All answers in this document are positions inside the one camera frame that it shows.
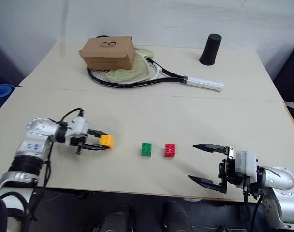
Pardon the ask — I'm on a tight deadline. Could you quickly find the pale green towel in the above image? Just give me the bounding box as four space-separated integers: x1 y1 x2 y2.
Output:
105 47 155 84

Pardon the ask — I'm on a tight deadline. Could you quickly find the black and white tennis racket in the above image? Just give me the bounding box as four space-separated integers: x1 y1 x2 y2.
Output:
87 48 225 93

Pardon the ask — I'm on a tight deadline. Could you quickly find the brown cardboard box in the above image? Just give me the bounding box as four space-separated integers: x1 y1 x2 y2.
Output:
79 36 136 71

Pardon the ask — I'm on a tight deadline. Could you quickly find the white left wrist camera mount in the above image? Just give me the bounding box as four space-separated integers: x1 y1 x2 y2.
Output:
64 116 90 147

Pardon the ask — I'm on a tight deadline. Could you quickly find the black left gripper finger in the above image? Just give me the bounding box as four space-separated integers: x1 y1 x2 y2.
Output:
82 143 113 151
87 129 110 139

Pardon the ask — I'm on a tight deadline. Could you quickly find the green toy building cube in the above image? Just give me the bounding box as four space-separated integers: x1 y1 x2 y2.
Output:
140 142 153 157

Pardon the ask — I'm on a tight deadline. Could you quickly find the yellow toy building cube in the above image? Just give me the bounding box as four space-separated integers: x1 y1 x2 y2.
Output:
99 134 115 148

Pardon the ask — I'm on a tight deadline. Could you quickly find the dark chair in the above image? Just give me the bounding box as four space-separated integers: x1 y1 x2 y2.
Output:
272 45 294 104

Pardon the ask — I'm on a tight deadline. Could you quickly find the dark rounded robot foot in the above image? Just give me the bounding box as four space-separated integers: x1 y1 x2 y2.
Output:
162 201 193 232
98 205 134 232

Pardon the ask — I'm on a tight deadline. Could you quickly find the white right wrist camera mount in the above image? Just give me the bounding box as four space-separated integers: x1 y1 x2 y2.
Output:
235 149 259 186

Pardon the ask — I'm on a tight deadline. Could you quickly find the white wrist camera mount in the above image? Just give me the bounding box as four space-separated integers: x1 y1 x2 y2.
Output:
235 149 259 186
64 116 90 147

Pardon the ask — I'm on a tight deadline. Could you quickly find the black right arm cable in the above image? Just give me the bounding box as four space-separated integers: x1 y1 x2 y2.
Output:
238 176 266 232

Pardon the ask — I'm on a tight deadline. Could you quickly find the black upturned cup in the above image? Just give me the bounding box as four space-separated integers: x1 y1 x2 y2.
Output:
199 34 222 66

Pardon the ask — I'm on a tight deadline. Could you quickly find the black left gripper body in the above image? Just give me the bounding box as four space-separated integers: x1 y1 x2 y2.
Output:
70 134 88 155

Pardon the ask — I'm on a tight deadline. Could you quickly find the blue round container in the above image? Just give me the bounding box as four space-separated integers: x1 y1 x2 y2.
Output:
0 83 15 107

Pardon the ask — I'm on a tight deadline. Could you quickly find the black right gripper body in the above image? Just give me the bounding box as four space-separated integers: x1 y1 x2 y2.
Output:
218 145 246 187

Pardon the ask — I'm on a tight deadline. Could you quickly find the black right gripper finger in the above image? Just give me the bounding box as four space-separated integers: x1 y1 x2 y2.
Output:
192 143 230 156
187 174 228 194

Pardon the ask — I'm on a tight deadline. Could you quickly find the red toy building cube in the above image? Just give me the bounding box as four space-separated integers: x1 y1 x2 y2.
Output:
164 143 176 158

